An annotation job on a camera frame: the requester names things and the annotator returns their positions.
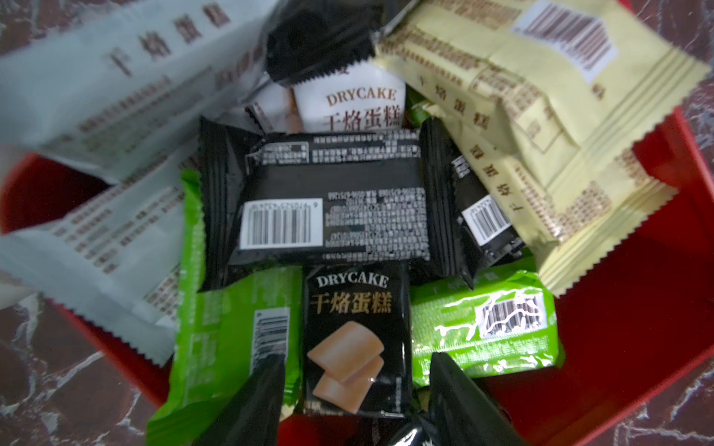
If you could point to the black cookie packet barcode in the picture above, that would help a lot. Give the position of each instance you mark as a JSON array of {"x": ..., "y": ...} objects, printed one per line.
[{"x": 328, "y": 199}]

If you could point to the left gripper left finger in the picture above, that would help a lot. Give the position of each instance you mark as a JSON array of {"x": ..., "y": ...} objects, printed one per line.
[{"x": 252, "y": 416}]

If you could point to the red storage box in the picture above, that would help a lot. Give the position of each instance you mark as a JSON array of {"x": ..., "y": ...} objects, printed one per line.
[{"x": 637, "y": 331}]

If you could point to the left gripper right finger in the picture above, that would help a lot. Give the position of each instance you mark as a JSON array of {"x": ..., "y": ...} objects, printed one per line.
[{"x": 461, "y": 412}]

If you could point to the black drycake cookie packet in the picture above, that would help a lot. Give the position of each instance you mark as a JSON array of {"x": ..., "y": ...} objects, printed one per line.
[{"x": 356, "y": 339}]

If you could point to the green cookie packet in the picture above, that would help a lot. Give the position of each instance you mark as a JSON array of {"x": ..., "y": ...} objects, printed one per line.
[
  {"x": 506, "y": 323},
  {"x": 223, "y": 335}
]

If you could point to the white drycake cookie packet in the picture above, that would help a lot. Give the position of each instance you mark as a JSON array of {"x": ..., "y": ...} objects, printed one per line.
[{"x": 361, "y": 97}]

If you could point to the cream cookie packet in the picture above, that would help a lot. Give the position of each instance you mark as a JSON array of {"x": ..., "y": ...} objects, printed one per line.
[
  {"x": 566, "y": 244},
  {"x": 566, "y": 86}
]

